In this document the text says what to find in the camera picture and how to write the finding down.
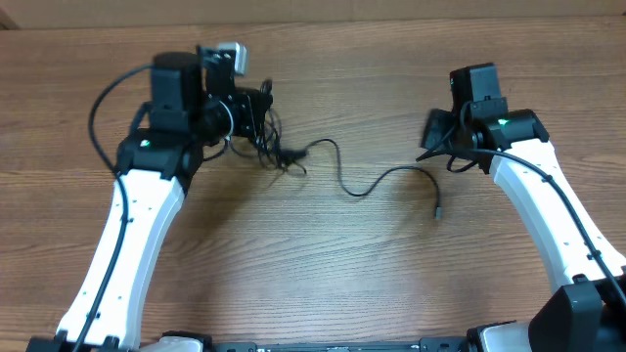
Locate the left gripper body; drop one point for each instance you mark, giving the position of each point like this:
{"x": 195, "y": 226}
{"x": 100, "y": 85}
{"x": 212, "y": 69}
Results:
{"x": 223, "y": 119}

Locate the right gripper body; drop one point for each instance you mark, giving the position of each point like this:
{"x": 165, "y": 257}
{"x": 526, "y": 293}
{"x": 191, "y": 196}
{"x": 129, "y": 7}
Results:
{"x": 440, "y": 136}

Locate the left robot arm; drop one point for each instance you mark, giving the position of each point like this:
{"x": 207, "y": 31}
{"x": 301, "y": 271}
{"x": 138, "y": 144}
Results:
{"x": 194, "y": 103}

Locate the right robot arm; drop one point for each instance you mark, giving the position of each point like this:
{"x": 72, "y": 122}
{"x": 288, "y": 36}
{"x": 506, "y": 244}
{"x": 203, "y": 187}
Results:
{"x": 586, "y": 311}

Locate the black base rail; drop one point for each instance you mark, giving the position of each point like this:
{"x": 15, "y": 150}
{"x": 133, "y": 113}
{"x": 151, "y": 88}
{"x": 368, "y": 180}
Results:
{"x": 425, "y": 344}

